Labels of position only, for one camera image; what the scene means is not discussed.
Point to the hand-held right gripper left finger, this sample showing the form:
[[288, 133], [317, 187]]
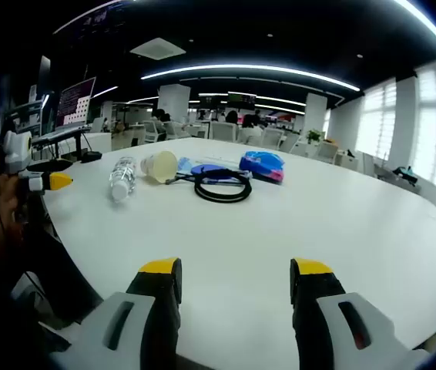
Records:
[[156, 308]]

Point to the black bag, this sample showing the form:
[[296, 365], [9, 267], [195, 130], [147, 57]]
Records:
[[406, 174]]

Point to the ceiling air vent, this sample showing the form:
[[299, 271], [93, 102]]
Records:
[[158, 48]]

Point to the white window blinds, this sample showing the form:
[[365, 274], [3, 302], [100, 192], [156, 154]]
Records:
[[426, 127]]

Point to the row of white office chairs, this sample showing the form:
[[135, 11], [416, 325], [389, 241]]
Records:
[[225, 131]]

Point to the potted green plant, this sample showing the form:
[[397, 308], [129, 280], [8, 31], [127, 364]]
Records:
[[314, 135]]

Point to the blue tissue pack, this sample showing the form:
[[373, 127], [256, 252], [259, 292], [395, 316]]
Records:
[[262, 165]]

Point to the person's left hand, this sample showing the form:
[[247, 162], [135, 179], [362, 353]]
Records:
[[8, 196]]

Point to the laptop on stand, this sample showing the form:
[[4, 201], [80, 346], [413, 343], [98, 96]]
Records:
[[58, 134]]

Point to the black stand base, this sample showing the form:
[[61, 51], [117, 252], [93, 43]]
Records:
[[91, 156], [50, 165]]

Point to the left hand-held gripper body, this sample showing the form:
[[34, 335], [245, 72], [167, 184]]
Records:
[[17, 150]]

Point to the white paper cup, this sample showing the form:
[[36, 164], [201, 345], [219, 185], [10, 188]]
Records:
[[160, 165]]

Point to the white table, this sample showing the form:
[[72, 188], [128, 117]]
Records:
[[241, 227]]

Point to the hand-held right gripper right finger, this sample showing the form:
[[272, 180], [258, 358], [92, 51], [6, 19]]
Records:
[[318, 308]]

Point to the wet wipes pack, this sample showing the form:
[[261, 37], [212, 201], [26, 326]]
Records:
[[204, 169]]

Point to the long curved ceiling light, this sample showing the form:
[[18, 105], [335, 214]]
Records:
[[249, 68], [426, 21]]

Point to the hanging display screen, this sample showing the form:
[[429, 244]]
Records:
[[242, 99]]

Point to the clear plastic water bottle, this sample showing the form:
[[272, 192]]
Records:
[[122, 177]]

